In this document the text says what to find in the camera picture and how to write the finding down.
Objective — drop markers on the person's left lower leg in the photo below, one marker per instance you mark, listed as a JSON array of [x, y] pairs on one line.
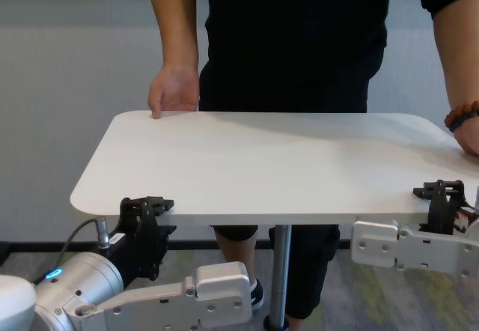
[[297, 323]]

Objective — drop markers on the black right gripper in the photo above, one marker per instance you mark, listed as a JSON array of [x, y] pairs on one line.
[[441, 216]]

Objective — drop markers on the person's leg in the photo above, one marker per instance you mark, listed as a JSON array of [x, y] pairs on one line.
[[239, 260], [297, 323]]

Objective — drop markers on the person's left forearm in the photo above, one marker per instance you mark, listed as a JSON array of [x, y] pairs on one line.
[[456, 57]]

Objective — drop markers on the person's left hand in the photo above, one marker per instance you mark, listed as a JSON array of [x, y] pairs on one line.
[[470, 140]]

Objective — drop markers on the person in black shirt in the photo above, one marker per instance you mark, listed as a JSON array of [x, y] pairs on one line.
[[292, 9]]

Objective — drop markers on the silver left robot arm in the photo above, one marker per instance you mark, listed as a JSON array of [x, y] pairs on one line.
[[82, 282]]

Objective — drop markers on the person's right black sneaker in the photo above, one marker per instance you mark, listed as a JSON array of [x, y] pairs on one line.
[[257, 293]]

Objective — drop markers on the person's right lower leg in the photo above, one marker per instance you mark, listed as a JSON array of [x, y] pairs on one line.
[[239, 260]]

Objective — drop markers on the person in black clothes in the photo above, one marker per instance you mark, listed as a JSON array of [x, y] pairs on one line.
[[307, 271]]

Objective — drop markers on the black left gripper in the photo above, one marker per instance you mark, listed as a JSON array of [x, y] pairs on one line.
[[146, 248]]

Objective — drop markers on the person's right hand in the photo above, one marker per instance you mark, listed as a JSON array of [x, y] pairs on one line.
[[174, 91]]

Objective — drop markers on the person's right forearm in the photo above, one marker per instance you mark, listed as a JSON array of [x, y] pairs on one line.
[[174, 20]]

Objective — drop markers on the white pedestal rolling table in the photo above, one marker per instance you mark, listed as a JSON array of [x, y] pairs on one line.
[[262, 166]]

